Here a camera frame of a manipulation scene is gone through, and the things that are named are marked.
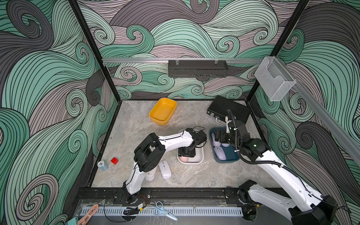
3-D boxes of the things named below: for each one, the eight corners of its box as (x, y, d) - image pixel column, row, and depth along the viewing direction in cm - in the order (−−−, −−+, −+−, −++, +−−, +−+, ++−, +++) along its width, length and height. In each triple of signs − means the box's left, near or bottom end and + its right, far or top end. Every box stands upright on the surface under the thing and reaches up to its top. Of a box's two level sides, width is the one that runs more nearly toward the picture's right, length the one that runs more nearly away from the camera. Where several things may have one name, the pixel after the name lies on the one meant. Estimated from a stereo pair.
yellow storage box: (147, 121, 108) (146, 116, 103) (160, 101, 123) (160, 96, 118) (167, 128, 104) (166, 123, 99) (178, 106, 119) (178, 101, 114)
